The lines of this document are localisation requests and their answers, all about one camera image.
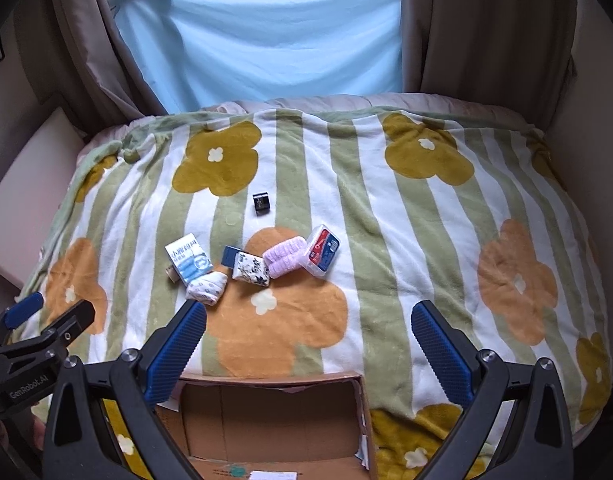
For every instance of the small beige jar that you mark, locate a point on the small beige jar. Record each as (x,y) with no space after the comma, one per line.
(171,272)

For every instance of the brown drape right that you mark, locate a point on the brown drape right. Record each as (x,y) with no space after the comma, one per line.
(511,53)

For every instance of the pink towel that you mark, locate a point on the pink towel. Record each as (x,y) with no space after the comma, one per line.
(285,256)

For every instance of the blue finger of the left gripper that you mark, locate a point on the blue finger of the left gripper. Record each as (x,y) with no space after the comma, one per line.
(69,327)
(18,313)

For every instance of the red blue tissue pack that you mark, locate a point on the red blue tissue pack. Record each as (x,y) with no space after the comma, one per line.
(320,251)

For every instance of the brown drape left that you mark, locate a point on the brown drape left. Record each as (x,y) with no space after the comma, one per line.
(73,56)

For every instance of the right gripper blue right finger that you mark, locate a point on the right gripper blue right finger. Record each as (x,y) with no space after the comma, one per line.
(536,442)

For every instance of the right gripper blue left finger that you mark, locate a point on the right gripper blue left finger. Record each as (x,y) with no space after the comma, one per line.
(79,441)

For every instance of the white bedside cushion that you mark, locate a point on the white bedside cushion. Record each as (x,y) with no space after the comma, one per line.
(31,192)

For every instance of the cardboard box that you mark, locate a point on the cardboard box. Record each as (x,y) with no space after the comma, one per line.
(314,427)

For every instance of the white patterned socks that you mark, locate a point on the white patterned socks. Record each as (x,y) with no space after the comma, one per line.
(208,288)

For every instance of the small black jar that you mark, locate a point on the small black jar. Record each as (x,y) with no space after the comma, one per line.
(261,203)

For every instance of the white floral tissue pack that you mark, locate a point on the white floral tissue pack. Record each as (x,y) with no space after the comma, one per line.
(250,269)

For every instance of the small dark blue box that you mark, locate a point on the small dark blue box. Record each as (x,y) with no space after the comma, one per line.
(229,256)

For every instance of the floral striped fleece blanket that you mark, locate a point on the floral striped fleece blanket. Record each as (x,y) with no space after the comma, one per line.
(466,213)

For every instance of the brown drape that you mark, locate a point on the brown drape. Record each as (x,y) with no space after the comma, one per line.
(511,53)
(73,56)

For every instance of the light blue window curtain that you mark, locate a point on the light blue window curtain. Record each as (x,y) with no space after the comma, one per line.
(198,53)

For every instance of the blue white carton box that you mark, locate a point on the blue white carton box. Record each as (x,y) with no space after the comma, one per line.
(189,259)

